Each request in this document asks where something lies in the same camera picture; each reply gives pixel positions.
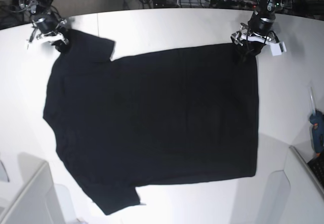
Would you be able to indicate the grey partition panel right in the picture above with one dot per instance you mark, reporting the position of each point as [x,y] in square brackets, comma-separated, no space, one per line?
[292,195]

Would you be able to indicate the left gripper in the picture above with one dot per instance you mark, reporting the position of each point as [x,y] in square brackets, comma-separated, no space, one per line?
[250,37]

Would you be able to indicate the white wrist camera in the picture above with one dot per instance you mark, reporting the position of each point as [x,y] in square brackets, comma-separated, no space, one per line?
[277,48]
[27,44]

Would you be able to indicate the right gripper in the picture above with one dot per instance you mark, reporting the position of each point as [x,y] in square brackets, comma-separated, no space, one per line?
[49,28]

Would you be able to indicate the blue glue gun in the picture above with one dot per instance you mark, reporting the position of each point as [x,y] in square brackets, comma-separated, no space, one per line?
[316,121]

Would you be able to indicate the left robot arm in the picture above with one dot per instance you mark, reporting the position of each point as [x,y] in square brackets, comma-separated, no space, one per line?
[266,8]

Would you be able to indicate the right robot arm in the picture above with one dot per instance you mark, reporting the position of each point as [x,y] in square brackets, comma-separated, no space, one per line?
[39,7]

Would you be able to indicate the grey partition panel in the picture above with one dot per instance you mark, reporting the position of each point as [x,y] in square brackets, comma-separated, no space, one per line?
[28,193]
[292,195]

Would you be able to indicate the black keyboard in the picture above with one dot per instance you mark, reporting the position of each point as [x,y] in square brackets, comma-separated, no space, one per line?
[317,167]

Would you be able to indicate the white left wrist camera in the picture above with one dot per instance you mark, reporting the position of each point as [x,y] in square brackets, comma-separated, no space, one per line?
[277,48]

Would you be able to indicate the black power strip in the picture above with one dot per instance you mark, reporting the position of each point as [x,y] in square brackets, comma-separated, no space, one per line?
[231,4]

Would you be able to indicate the black T-shirt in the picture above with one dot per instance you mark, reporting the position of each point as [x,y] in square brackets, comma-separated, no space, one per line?
[181,116]

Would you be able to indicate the grey partition panel left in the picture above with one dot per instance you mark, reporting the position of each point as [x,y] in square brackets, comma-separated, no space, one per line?
[28,193]

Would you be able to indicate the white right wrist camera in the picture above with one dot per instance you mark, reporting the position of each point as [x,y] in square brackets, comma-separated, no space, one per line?
[27,44]

